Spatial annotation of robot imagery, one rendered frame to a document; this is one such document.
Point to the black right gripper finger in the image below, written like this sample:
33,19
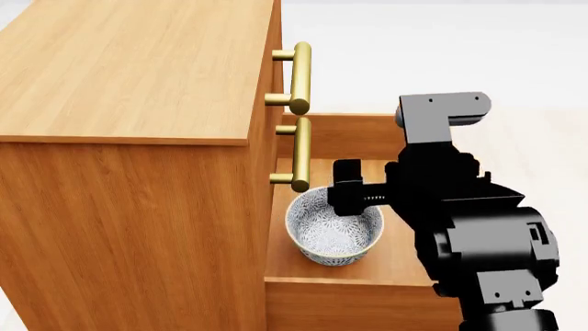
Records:
347,170
349,200

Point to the blue white patterned bowl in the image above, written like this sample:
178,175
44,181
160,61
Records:
326,238

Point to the open wooden drawer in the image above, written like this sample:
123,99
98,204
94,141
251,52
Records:
358,303

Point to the wooden cabinet body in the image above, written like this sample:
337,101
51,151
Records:
119,179

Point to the grey gripper camera mount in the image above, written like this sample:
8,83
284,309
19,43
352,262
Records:
432,117

